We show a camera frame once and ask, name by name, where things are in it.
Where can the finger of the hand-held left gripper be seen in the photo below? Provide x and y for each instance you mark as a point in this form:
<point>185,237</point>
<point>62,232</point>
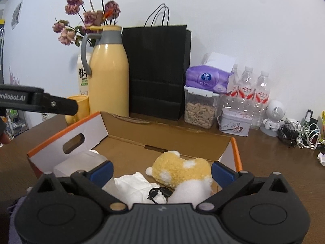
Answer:
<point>61,105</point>

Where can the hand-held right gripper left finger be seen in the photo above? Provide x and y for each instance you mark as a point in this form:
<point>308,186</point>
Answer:
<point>101,174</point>

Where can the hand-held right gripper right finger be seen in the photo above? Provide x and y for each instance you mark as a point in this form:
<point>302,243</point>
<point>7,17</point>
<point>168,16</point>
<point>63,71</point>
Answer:
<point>223,175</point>

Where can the clear plastic jar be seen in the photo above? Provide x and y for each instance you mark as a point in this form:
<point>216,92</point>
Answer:
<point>76,162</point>

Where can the white paper tissue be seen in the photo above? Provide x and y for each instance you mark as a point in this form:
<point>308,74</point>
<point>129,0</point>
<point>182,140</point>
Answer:
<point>134,188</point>

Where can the yellow white plush toy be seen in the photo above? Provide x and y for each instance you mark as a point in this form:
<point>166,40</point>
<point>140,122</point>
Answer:
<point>177,169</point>

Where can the orange cardboard box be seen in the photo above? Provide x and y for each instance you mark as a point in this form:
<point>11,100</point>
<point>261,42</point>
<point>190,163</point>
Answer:
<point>152,137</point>

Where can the yellow mug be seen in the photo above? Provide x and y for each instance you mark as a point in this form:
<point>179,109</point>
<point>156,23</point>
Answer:
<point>82,109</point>

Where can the storage shelf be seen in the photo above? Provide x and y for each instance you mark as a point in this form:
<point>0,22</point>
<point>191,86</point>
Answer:
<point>15,124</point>

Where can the white milk carton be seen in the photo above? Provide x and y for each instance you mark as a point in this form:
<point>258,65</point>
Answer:
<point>83,81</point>

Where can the white printed tin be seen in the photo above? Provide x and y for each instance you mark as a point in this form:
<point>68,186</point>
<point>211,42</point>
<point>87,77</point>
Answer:
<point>233,124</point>

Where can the yellow thermos jug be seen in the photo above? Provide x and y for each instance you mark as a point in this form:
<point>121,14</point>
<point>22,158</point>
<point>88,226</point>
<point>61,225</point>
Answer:
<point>109,81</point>

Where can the dark board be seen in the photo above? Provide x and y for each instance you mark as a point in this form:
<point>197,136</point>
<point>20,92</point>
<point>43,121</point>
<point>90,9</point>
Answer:
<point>1,43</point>

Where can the clear food container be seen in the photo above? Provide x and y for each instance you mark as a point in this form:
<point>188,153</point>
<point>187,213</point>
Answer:
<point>199,111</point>

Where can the white robot figure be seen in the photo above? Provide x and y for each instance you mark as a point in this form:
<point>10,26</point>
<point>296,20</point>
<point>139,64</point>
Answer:
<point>275,111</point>

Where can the clear water bottle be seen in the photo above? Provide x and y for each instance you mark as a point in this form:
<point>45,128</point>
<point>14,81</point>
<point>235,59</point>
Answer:
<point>261,96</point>
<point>233,91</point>
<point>246,91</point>

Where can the lavender cloth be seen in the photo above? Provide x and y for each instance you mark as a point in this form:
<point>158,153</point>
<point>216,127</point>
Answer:
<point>16,216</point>

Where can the purple tissue pack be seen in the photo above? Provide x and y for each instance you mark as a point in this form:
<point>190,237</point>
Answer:
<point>203,77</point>

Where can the crumpled white tissue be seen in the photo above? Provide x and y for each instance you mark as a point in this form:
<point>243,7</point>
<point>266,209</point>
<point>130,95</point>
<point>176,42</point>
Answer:
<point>322,158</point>

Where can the black paper bag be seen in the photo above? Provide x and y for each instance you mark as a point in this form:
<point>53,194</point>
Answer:
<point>157,68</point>

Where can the dried pink rose bouquet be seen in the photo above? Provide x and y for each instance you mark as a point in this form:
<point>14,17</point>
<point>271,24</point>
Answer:
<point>112,7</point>

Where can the yellow snack packet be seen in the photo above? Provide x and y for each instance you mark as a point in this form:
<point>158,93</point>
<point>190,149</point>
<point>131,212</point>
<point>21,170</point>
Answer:
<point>323,119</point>

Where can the pink wall decoration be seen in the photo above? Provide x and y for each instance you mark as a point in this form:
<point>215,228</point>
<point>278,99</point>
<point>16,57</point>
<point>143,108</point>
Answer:
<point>15,78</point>

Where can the wall poster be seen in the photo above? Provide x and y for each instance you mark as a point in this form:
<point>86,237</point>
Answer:
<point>17,12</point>

